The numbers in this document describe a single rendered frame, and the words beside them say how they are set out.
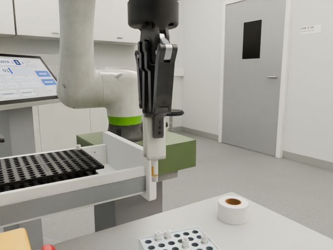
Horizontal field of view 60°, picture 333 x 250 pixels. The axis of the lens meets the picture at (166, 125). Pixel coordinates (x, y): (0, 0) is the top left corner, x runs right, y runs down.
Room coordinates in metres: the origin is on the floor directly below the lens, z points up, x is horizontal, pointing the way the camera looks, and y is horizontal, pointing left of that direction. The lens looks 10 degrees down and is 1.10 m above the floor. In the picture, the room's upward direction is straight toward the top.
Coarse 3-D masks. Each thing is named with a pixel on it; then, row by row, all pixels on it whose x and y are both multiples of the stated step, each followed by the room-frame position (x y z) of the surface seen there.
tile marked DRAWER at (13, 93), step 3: (0, 90) 1.33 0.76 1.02; (3, 90) 1.34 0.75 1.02; (6, 90) 1.35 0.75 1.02; (9, 90) 1.37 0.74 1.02; (12, 90) 1.38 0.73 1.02; (15, 90) 1.40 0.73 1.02; (0, 93) 1.31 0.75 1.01; (3, 93) 1.33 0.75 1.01; (6, 93) 1.34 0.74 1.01; (9, 93) 1.35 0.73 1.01; (12, 93) 1.37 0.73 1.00; (15, 93) 1.38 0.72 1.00; (3, 96) 1.31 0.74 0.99; (6, 96) 1.33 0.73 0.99; (9, 96) 1.34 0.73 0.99; (12, 96) 1.35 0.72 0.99; (15, 96) 1.37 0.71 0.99; (18, 96) 1.38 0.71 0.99
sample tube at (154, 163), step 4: (152, 160) 0.45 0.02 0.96; (156, 160) 0.45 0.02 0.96; (152, 164) 0.44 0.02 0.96; (156, 164) 0.44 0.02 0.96; (152, 168) 0.44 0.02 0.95; (156, 168) 0.44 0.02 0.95; (152, 172) 0.44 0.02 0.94; (156, 172) 0.44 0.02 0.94; (152, 176) 0.44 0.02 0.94; (156, 176) 0.44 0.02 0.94; (152, 180) 0.44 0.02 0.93; (156, 180) 0.44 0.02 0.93
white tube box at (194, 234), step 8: (176, 232) 0.51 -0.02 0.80; (184, 232) 0.51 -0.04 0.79; (192, 232) 0.52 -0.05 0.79; (200, 232) 0.51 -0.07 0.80; (144, 240) 0.49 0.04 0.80; (152, 240) 0.49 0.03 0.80; (168, 240) 0.49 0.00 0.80; (176, 240) 0.49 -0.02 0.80; (192, 240) 0.50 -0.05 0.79; (200, 240) 0.49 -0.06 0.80; (208, 240) 0.49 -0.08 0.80; (144, 248) 0.46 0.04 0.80; (152, 248) 0.47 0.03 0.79; (160, 248) 0.46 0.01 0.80; (168, 248) 0.46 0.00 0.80; (176, 248) 0.47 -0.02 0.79; (192, 248) 0.46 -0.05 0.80; (200, 248) 0.46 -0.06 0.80; (208, 248) 0.47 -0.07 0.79; (216, 248) 0.46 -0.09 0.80
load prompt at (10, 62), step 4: (0, 60) 1.48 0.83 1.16; (4, 60) 1.50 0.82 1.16; (8, 60) 1.52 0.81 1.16; (12, 60) 1.55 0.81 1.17; (16, 60) 1.57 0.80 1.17; (20, 60) 1.60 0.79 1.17; (0, 64) 1.45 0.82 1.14; (4, 64) 1.48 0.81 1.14; (8, 64) 1.50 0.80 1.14; (12, 64) 1.52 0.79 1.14; (16, 64) 1.55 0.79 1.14; (20, 64) 1.57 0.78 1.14; (24, 64) 1.60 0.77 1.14
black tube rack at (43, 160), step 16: (0, 160) 0.64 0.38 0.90; (16, 160) 0.64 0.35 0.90; (32, 160) 0.65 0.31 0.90; (48, 160) 0.64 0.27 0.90; (64, 160) 0.64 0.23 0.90; (80, 160) 0.64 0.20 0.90; (0, 176) 0.55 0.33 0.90; (16, 176) 0.54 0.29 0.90; (32, 176) 0.54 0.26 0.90; (48, 176) 0.54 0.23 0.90; (64, 176) 0.61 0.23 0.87; (80, 176) 0.61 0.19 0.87
